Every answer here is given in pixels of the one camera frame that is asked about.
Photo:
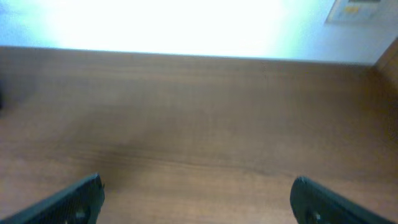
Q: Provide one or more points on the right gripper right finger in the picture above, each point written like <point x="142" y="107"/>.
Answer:
<point x="314" y="203"/>

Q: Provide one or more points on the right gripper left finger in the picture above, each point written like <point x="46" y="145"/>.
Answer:
<point x="78" y="203"/>

